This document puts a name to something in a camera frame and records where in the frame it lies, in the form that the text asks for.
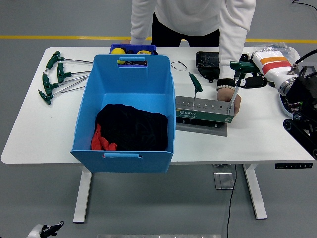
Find large green T-handle hex wrench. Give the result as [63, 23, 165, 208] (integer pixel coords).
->
[226, 61, 260, 114]

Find thin wire loop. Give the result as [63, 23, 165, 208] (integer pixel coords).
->
[170, 61, 188, 73]

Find white table leg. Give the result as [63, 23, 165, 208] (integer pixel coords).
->
[73, 165, 93, 224]
[242, 164, 268, 220]

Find metal floor plate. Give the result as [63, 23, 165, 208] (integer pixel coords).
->
[213, 172, 235, 190]

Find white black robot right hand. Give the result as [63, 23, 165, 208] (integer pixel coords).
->
[234, 50, 293, 89]

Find red cloth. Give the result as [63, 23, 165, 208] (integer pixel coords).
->
[91, 123, 117, 151]

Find small green T-handle hex wrench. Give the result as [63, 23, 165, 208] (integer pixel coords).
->
[188, 71, 204, 105]

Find small dark blue bin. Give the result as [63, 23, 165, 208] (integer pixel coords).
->
[109, 43, 157, 56]

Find black table control panel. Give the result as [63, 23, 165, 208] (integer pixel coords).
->
[274, 163, 314, 170]

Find clear plastic parts bags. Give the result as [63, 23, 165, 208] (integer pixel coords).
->
[255, 42, 298, 60]

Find large light blue plastic box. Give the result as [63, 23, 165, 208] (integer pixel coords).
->
[70, 54, 177, 174]

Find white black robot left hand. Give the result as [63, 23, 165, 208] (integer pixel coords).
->
[26, 221, 64, 238]

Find black floor cable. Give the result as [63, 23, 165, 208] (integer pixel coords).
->
[226, 165, 238, 238]

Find person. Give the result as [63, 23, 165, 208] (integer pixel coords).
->
[121, 0, 257, 117]

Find black plastic tray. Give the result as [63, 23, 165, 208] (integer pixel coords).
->
[196, 51, 253, 84]

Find black wristwatch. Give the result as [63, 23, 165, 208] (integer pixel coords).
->
[217, 78, 236, 86]

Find green grey wrench holder stand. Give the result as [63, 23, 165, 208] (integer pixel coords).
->
[175, 96, 235, 137]

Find black cloth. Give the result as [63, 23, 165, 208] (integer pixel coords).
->
[96, 104, 169, 152]

